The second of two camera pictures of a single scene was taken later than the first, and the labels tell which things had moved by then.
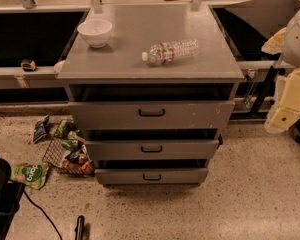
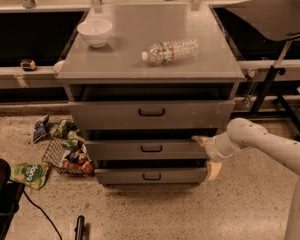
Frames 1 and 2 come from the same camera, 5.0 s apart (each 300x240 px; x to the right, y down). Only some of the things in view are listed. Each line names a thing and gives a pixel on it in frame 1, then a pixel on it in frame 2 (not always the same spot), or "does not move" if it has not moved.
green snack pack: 66,127 does not move
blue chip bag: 40,129 does not move
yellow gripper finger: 274,45 -> 200,139
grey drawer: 152,149 does not move
